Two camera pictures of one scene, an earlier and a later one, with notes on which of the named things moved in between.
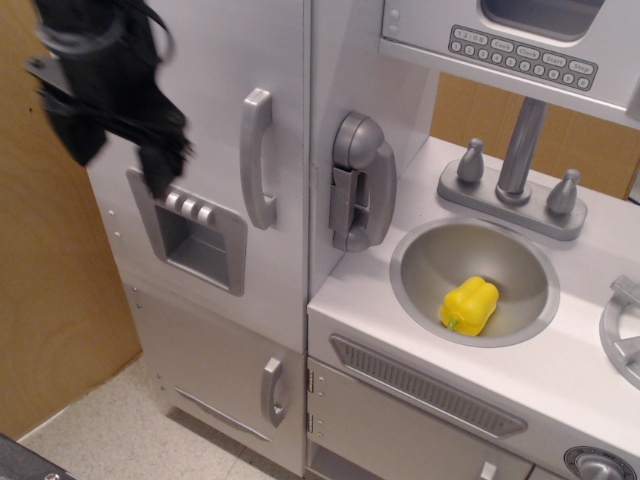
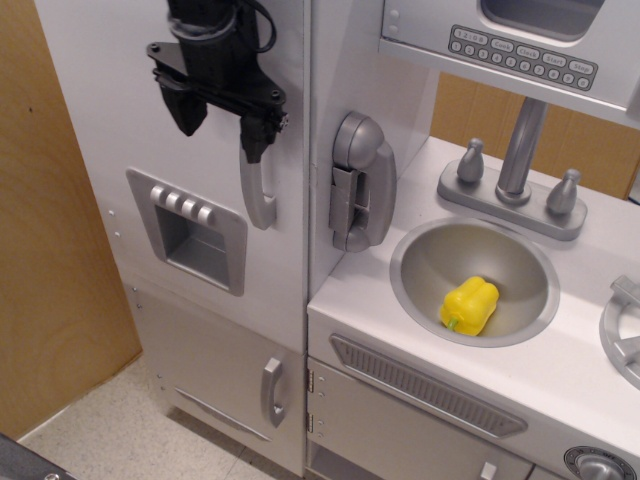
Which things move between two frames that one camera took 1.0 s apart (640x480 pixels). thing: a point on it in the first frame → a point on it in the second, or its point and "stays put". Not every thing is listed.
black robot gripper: x=89 y=95 → x=226 y=72
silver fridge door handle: x=257 y=116 stays put
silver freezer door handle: x=272 y=413 stays put
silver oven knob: x=595 y=463 stays put
